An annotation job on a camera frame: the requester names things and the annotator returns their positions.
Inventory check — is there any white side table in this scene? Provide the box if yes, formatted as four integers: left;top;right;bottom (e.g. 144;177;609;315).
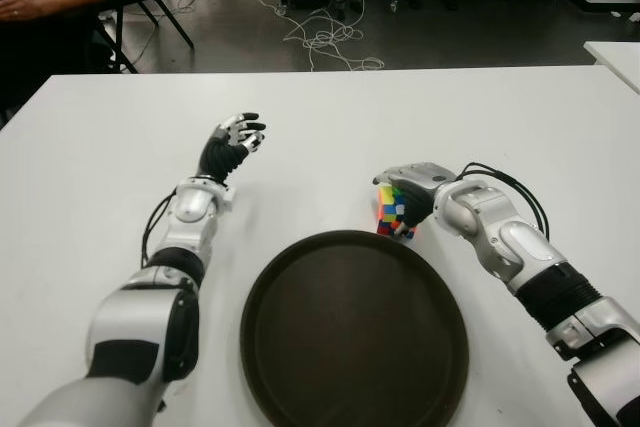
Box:
583;40;640;96

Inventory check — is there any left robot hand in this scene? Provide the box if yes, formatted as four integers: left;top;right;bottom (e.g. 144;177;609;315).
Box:
199;110;267;183

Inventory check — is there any multicoloured Rubik's cube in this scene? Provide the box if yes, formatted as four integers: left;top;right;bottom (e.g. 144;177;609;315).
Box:
375;184;419;243

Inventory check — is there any white cable tangle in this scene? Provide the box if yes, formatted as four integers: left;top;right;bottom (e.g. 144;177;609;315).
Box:
257;0;386;73

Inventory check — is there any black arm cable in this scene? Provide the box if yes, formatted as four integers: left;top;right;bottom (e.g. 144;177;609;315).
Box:
459;170;545;242
457;161;552;243
141;187;179;268

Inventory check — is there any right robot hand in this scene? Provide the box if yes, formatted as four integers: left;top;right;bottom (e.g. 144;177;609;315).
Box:
371;161;457;237

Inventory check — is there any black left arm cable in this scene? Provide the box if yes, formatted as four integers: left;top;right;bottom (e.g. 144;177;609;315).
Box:
141;187;179;268

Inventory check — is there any dark round plate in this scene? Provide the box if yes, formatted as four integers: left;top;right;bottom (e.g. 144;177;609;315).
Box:
239;229;470;427

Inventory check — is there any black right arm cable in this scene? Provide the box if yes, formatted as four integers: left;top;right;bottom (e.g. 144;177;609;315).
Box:
457;161;552;243
459;170;545;242

